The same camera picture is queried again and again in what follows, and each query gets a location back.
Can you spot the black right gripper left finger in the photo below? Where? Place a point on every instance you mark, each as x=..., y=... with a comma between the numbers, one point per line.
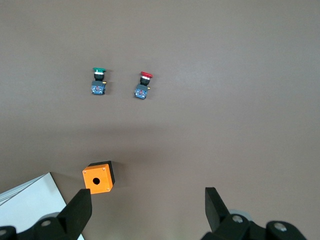
x=75, y=215

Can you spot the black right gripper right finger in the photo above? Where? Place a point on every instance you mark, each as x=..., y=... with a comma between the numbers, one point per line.
x=217, y=215

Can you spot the white drawer cabinet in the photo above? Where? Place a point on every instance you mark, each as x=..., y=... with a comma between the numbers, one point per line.
x=30, y=197

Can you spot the red mushroom push button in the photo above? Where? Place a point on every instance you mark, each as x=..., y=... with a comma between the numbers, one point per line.
x=141, y=92

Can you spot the green mushroom push button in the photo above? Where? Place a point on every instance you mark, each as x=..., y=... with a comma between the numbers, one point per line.
x=98, y=88

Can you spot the orange button enclosure box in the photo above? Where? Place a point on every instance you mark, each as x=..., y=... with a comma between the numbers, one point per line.
x=102, y=176

